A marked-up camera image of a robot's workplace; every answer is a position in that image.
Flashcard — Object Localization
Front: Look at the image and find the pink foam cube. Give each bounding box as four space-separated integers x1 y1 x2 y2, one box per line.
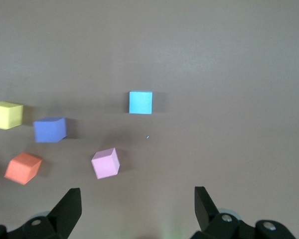
91 147 121 180

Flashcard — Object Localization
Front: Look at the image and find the purple foam cube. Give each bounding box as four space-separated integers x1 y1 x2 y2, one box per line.
33 117 67 143

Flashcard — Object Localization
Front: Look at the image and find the orange foam cube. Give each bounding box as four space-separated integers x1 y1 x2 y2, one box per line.
4 152 43 186

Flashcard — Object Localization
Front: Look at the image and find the brown table cover mat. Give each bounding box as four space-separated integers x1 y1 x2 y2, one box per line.
0 0 299 239

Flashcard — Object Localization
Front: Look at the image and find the blue foam cube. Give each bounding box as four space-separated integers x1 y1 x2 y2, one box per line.
129 90 153 115

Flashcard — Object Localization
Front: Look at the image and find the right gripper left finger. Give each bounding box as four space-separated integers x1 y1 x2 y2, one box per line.
0 188 83 239

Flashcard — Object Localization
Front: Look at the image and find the yellow foam cube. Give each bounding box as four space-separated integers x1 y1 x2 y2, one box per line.
0 101 24 130

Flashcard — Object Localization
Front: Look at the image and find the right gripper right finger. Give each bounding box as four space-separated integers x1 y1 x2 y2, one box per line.
190 186 297 239

